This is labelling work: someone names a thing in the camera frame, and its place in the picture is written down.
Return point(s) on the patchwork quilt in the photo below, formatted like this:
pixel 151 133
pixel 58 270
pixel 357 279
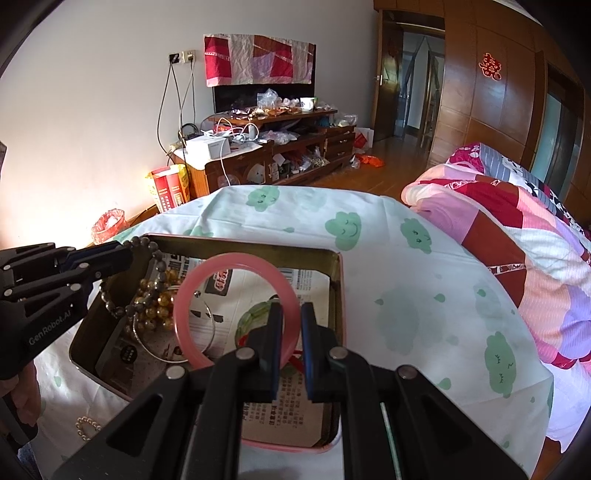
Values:
pixel 508 217

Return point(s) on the thin silver bangle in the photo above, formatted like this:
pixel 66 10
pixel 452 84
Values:
pixel 154 356

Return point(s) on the pink waste basket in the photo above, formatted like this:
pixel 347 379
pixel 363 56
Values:
pixel 108 228

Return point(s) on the red paper decoration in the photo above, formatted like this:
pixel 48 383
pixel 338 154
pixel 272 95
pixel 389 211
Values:
pixel 490 66

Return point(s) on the red yellow carton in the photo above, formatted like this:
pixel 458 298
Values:
pixel 168 189

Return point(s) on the wooden door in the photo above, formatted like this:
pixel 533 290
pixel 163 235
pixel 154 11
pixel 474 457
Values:
pixel 385 83

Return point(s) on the cloud print tablecloth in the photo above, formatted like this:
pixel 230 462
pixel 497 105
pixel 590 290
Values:
pixel 415 300

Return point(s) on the wooden wardrobe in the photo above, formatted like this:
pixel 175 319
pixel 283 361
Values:
pixel 475 120

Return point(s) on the wall socket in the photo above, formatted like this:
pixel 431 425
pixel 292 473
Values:
pixel 181 57

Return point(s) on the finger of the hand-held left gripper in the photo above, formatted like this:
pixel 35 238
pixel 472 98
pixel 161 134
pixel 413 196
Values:
pixel 106 272
pixel 92 254

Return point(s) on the black television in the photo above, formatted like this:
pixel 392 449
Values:
pixel 235 97

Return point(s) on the person's left hand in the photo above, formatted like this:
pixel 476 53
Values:
pixel 28 392

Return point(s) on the pink tin box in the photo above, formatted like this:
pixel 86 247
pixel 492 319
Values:
pixel 254 242

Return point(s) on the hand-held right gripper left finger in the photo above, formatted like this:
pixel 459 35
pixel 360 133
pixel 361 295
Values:
pixel 276 355

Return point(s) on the white mug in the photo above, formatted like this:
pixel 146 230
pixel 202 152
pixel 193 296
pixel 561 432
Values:
pixel 307 105

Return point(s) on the pink bangle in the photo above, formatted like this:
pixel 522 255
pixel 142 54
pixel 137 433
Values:
pixel 180 314

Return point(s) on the white box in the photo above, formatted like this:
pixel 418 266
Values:
pixel 207 150

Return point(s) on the white bed sheet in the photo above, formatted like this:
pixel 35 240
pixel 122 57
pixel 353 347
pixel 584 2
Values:
pixel 568 401

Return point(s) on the clear plastic bag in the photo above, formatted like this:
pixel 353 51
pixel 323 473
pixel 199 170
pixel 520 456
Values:
pixel 268 98

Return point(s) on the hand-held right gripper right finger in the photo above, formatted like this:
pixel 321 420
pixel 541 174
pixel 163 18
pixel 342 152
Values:
pixel 308 355

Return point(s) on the white red paper bag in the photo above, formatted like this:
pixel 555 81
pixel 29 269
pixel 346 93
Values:
pixel 363 138

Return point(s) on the orange plastic bag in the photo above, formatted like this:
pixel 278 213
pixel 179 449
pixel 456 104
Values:
pixel 369 160

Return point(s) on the wooden television cabinet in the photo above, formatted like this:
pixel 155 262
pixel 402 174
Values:
pixel 221 170

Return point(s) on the red white patchwork cloth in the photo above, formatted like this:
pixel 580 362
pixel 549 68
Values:
pixel 258 60

